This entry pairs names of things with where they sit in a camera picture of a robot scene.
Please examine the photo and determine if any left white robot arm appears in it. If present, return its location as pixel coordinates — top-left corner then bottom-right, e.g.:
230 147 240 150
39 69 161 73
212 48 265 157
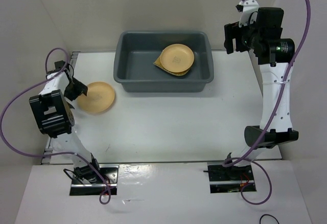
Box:
29 60 102 184

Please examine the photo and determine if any grey plastic bin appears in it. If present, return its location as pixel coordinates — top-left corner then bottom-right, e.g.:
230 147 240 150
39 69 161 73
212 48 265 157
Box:
113 30 214 93

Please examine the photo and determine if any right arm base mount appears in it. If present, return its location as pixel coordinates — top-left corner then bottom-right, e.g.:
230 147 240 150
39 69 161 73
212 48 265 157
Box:
203 163 256 193

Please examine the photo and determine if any woven bamboo tray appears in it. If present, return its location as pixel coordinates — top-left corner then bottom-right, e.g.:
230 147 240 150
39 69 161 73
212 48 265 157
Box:
153 55 190 77

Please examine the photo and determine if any black cable loop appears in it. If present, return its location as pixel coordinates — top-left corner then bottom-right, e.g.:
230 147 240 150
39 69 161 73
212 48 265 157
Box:
260 214 280 224

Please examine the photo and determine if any purple cable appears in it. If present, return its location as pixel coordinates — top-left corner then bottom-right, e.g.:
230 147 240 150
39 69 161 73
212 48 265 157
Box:
222 0 312 205
0 48 112 206

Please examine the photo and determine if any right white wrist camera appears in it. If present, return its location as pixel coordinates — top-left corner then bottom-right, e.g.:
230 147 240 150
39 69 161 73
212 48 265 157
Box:
236 0 260 28

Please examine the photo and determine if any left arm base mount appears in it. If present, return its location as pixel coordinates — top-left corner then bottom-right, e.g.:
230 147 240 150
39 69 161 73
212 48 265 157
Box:
63 164 119 196

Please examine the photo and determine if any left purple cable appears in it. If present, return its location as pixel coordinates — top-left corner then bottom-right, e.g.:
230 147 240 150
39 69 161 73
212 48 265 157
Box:
0 48 112 206

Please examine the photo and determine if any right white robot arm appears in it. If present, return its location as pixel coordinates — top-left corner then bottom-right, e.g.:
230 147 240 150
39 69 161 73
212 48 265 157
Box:
223 6 299 180

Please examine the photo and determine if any yellow bear plate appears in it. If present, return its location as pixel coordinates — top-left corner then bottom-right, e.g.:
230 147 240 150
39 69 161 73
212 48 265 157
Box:
160 44 194 73
77 82 115 114

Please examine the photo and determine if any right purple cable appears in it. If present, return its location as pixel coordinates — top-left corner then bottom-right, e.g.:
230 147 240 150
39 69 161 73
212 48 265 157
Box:
222 0 312 205

